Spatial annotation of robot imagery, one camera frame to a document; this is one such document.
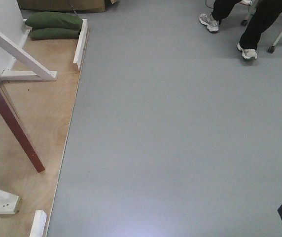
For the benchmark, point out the grey sneaker crossed leg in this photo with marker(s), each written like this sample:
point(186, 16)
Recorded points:
point(211, 24)

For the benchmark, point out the person black trousers legs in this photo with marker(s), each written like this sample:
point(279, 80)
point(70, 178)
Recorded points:
point(266, 13)

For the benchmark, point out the white wooden brace frame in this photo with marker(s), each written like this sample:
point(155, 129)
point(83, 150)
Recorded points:
point(37, 71)

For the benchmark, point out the white wooden edge rail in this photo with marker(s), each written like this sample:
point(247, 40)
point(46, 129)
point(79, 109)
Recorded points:
point(38, 225)

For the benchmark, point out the plywood base platform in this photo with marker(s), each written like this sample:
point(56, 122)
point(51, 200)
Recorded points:
point(45, 109)

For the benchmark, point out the open cardboard box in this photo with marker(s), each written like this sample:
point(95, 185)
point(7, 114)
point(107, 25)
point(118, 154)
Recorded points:
point(86, 6)

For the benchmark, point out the brown wooden door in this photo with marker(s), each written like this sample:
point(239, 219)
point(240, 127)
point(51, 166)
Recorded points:
point(16, 128)

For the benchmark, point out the white rail by sandbags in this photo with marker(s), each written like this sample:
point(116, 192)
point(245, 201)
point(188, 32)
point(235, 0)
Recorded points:
point(81, 45)

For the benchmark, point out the upper green sandbag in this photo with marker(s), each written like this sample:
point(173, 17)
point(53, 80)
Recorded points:
point(49, 19)

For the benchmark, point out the lower green sandbag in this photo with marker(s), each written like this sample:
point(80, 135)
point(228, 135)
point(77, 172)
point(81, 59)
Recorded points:
point(54, 34)

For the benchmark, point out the grey sneaker on floor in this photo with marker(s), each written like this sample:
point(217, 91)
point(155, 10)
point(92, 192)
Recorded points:
point(247, 54)

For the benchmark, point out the green sandbag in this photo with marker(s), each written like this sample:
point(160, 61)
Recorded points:
point(49, 19)
point(54, 34)

